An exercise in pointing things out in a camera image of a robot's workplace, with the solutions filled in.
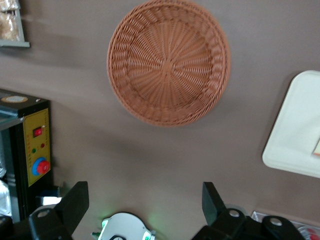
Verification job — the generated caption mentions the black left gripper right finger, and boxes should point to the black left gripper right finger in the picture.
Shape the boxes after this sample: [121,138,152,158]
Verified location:
[191,181,251,240]

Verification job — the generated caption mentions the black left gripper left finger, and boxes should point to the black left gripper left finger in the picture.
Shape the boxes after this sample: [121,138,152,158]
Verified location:
[28,181,90,240]

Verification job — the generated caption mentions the triangle sandwich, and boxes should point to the triangle sandwich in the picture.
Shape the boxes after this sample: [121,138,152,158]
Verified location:
[310,138,320,158]

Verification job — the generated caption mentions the cream plastic serving tray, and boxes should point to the cream plastic serving tray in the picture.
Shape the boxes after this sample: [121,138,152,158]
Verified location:
[261,70,320,179]

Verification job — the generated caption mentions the round brown wicker basket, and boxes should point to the round brown wicker basket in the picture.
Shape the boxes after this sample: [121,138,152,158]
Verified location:
[106,0,232,128]

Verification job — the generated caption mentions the grey snack tray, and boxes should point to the grey snack tray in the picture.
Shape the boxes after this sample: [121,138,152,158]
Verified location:
[0,0,31,49]

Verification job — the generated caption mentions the black machine with yellow panel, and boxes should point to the black machine with yellow panel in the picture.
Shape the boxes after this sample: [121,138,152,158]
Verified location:
[0,88,55,224]

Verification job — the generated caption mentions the clear acrylic bottle rack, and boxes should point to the clear acrylic bottle rack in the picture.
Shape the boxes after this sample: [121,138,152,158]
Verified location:
[250,210,320,240]

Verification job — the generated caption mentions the red soda bottle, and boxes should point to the red soda bottle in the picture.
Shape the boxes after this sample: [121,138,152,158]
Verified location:
[302,225,320,240]

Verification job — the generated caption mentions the clear bag of crackers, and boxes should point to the clear bag of crackers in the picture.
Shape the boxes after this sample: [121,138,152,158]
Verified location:
[0,0,21,12]
[0,10,21,42]

